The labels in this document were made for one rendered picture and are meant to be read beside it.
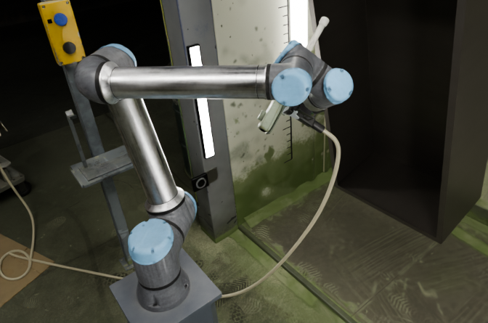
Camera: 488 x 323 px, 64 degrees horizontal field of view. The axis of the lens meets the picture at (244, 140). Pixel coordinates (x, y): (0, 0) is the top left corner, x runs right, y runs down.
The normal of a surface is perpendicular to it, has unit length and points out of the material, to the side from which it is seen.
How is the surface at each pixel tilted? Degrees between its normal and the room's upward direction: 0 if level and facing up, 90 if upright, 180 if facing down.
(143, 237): 5
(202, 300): 0
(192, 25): 90
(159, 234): 5
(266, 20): 90
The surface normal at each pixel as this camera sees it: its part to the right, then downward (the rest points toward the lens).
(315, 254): -0.08, -0.86
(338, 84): 0.33, -0.05
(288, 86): -0.11, 0.51
